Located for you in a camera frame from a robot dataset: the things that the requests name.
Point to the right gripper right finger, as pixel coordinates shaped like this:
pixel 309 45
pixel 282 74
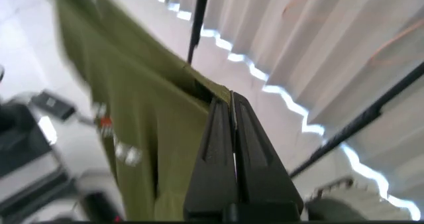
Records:
pixel 261 184

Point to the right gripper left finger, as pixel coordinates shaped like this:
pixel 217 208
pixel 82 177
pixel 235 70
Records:
pixel 212 184

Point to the green shirt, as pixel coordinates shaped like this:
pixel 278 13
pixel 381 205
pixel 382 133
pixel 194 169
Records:
pixel 149 101

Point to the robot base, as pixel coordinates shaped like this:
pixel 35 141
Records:
pixel 30 157

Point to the black clothes rack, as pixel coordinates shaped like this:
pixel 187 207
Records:
pixel 357 121

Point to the white curtain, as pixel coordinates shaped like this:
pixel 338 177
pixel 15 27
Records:
pixel 331 35

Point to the black power adapter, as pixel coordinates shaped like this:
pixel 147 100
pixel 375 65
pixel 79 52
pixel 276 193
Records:
pixel 54 104

